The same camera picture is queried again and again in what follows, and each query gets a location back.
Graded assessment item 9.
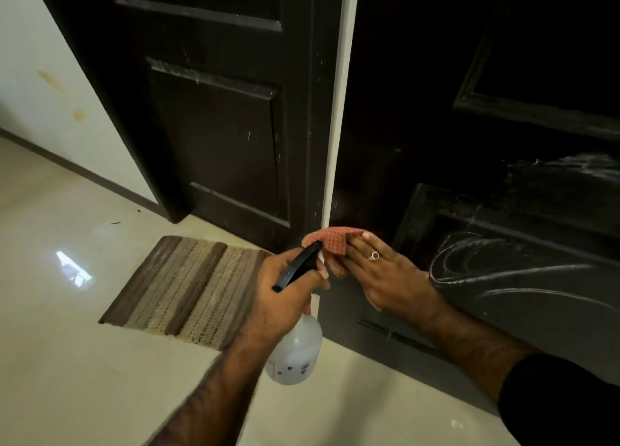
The orange checked cloth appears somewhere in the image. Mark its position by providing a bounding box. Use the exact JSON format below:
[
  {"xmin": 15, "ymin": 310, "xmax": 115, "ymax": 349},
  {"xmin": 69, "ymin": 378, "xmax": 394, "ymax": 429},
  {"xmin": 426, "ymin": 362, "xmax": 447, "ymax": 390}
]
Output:
[{"xmin": 301, "ymin": 226, "xmax": 369, "ymax": 257}]

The brown striped doormat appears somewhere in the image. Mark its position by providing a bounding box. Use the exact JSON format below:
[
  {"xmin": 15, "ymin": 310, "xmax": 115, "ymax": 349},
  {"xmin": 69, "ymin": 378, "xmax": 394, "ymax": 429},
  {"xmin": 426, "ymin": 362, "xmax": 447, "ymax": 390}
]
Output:
[{"xmin": 98, "ymin": 236, "xmax": 272, "ymax": 352}]

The dark wooden side door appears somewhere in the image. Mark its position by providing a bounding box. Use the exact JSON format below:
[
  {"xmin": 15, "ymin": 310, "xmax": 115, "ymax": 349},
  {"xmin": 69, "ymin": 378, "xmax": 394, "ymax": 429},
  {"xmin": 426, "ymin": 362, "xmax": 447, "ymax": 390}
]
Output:
[{"xmin": 28, "ymin": 0, "xmax": 346, "ymax": 254}]

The person's left forearm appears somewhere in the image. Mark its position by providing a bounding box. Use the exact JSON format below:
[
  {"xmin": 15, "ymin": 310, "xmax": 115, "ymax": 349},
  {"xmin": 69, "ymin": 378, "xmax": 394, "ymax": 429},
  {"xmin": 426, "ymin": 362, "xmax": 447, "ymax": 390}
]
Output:
[{"xmin": 150, "ymin": 332, "xmax": 277, "ymax": 446}]

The person's left hand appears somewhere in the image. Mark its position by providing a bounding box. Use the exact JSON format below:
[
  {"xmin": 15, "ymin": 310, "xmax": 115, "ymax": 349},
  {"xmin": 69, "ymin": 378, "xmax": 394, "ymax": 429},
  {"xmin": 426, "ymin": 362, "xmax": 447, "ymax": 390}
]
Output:
[{"xmin": 242, "ymin": 247, "xmax": 331, "ymax": 345}]

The person's right hand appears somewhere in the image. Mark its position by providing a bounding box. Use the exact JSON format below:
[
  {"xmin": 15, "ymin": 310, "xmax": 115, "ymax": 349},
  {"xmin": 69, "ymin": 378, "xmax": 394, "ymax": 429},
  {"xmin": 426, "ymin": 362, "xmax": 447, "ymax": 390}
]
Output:
[{"xmin": 324, "ymin": 231, "xmax": 446, "ymax": 325}]

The person's right forearm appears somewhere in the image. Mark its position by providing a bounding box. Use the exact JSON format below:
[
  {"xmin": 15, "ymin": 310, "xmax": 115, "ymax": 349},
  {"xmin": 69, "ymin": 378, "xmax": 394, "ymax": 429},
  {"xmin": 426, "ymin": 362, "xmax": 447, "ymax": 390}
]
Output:
[{"xmin": 416, "ymin": 303, "xmax": 539, "ymax": 403}]

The black wooden door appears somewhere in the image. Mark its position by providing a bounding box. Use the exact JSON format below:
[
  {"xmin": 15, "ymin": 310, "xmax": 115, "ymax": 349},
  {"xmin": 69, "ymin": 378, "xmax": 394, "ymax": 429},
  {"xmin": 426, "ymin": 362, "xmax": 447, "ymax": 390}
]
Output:
[{"xmin": 317, "ymin": 0, "xmax": 620, "ymax": 415}]

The white spray bottle black trigger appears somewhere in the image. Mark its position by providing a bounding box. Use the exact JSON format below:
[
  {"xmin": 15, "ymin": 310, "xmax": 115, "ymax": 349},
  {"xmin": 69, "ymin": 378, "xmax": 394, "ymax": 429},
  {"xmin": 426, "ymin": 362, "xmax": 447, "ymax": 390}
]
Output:
[{"xmin": 263, "ymin": 240, "xmax": 324, "ymax": 387}]

